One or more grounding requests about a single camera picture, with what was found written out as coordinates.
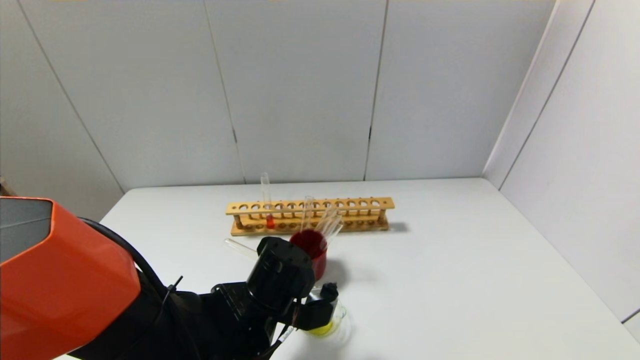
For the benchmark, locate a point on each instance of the orange and black left arm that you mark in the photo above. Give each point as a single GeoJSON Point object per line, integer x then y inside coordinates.
{"type": "Point", "coordinates": [60, 290]}

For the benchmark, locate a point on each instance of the red plastic cup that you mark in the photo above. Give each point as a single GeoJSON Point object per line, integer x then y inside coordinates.
{"type": "Point", "coordinates": [315, 245]}

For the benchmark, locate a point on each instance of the clear glass beaker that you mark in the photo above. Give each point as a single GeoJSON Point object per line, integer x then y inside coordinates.
{"type": "Point", "coordinates": [340, 317]}

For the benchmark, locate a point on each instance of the test tube with yellow pigment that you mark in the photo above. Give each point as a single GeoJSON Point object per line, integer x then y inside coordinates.
{"type": "Point", "coordinates": [240, 247]}

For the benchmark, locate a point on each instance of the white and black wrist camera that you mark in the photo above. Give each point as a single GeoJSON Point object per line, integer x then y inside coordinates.
{"type": "Point", "coordinates": [315, 312]}

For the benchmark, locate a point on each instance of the empty glass test tube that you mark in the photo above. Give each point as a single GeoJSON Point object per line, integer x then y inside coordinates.
{"type": "Point", "coordinates": [334, 230]}
{"type": "Point", "coordinates": [327, 220]}
{"type": "Point", "coordinates": [307, 212]}

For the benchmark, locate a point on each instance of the test tube with red pigment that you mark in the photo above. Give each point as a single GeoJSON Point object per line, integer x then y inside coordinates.
{"type": "Point", "coordinates": [267, 195]}

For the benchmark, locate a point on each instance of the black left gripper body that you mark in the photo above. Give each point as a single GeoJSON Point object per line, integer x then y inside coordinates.
{"type": "Point", "coordinates": [280, 277]}

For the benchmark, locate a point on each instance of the wooden test tube rack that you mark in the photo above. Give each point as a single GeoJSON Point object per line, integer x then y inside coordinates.
{"type": "Point", "coordinates": [350, 204]}

